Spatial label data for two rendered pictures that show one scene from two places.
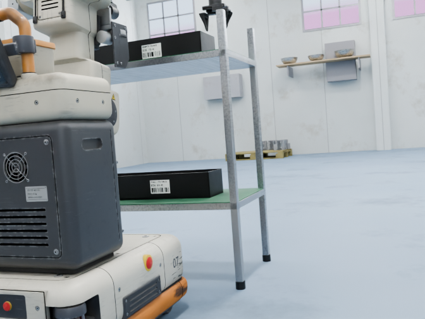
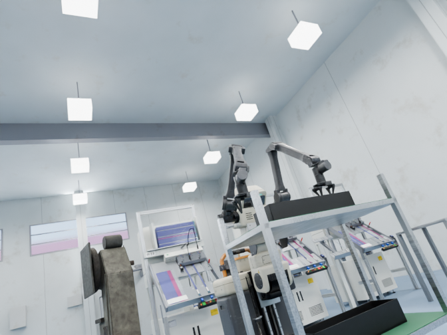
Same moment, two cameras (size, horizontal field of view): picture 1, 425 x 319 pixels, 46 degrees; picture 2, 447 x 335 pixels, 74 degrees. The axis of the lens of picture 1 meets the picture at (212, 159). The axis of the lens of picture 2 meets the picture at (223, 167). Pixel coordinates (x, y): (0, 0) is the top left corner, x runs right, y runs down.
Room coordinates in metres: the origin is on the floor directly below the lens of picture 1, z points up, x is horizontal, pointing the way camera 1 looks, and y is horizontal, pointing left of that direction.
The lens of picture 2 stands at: (3.13, -1.29, 0.74)
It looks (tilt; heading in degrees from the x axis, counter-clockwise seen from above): 21 degrees up; 130
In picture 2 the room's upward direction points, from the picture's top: 16 degrees counter-clockwise
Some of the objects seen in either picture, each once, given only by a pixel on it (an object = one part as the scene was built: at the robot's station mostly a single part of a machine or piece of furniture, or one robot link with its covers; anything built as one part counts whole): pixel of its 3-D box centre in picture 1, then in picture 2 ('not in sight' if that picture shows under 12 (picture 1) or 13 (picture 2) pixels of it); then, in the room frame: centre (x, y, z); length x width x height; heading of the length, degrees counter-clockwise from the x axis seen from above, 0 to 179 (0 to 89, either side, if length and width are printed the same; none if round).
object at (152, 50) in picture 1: (150, 54); (306, 211); (2.32, 0.25, 1.01); 0.57 x 0.17 x 0.11; 69
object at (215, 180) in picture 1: (158, 185); (350, 327); (2.31, 0.26, 0.41); 0.57 x 0.17 x 0.11; 69
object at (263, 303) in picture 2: not in sight; (278, 282); (1.77, 0.53, 0.68); 0.28 x 0.27 x 0.25; 69
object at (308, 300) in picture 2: not in sight; (288, 304); (0.38, 2.44, 0.31); 0.70 x 0.65 x 0.62; 69
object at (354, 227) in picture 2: not in sight; (360, 255); (1.07, 3.75, 0.65); 1.01 x 0.73 x 1.29; 159
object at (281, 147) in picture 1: (258, 149); not in sight; (11.14, -1.05, 0.19); 1.34 x 0.93 x 0.38; 70
